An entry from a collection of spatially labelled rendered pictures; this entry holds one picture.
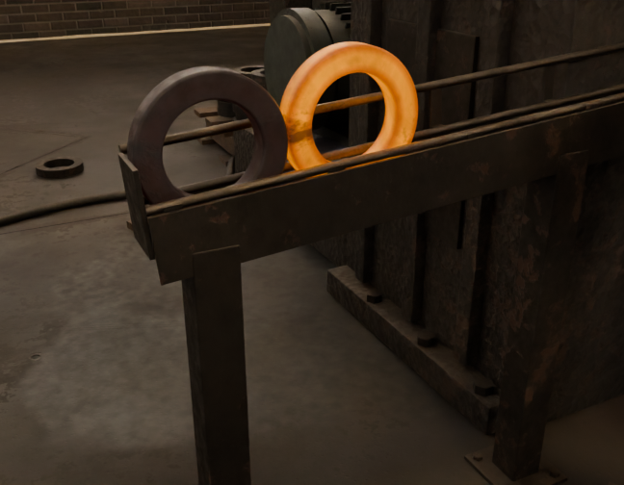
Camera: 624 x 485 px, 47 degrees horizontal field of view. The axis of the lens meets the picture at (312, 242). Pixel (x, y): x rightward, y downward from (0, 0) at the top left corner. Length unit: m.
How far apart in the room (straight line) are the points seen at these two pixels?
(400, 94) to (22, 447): 1.00
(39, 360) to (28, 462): 0.36
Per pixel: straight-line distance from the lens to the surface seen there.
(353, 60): 0.89
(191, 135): 0.89
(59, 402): 1.63
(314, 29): 2.21
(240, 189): 0.84
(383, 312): 1.72
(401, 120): 0.94
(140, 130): 0.81
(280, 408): 1.52
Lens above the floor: 0.91
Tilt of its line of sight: 24 degrees down
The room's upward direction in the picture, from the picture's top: straight up
